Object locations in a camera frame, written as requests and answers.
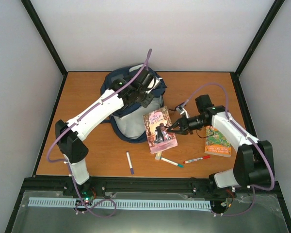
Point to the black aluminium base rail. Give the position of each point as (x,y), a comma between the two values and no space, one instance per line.
(101,186)

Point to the teal cap marker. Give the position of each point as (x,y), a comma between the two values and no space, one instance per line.
(171,162)

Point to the orange Treehouse book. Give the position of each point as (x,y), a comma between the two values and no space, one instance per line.
(216,143)

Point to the navy blue backpack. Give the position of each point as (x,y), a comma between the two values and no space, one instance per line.
(127,123)

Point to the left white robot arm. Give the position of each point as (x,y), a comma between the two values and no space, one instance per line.
(70,135)

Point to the light blue cable duct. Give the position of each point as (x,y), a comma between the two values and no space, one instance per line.
(195,205)

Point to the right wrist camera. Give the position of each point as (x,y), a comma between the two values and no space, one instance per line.
(182,111)

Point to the left black frame post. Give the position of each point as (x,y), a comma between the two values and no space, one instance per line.
(30,9)

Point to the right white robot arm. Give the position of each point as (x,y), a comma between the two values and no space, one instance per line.
(254,163)

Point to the purple cap marker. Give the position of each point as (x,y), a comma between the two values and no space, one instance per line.
(130,163)

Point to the pink Taming Shrew book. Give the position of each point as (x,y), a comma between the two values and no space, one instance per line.
(156,125)

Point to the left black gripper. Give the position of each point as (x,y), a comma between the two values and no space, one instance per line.
(146,103)

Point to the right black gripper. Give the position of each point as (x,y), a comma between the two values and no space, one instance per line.
(185,127)

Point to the right black frame post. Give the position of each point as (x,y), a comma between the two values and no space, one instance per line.
(271,14)

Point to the red cap marker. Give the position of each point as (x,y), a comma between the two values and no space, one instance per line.
(197,159)

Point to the yellow highlighter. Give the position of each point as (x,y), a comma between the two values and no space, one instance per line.
(158,155)

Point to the small circuit board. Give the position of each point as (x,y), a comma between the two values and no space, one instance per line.
(88,197)

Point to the black frame post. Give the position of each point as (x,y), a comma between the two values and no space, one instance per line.
(271,14)
(30,9)

